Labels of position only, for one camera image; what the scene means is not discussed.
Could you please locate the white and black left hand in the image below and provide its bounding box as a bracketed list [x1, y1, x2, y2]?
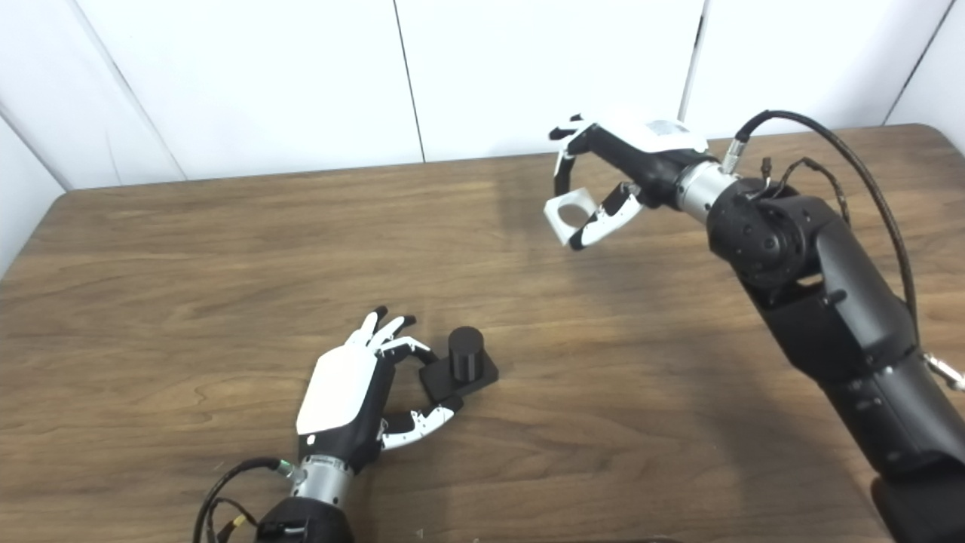
[296, 305, 464, 474]

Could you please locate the white and black right hand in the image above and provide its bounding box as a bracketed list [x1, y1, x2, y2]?
[548, 113, 709, 252]

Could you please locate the white square piece with hole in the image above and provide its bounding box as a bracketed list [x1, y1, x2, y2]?
[544, 189, 596, 248]

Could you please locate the black peg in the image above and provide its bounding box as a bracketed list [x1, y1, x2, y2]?
[419, 326, 501, 403]

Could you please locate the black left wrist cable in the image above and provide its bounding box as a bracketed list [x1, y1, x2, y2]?
[192, 456, 295, 543]

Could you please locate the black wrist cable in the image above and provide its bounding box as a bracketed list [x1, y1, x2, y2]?
[192, 456, 295, 543]
[722, 110, 965, 389]

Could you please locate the thin left wire, yellow tag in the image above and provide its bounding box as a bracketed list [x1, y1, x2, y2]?
[207, 496, 257, 543]

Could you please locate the thin wire, yellow tag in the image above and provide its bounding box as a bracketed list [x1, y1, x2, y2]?
[207, 496, 257, 543]
[758, 156, 853, 227]

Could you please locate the thin right wire, yellow tag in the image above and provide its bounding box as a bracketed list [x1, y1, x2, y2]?
[758, 156, 853, 227]

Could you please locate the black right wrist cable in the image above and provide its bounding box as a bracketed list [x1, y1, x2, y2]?
[722, 110, 965, 389]

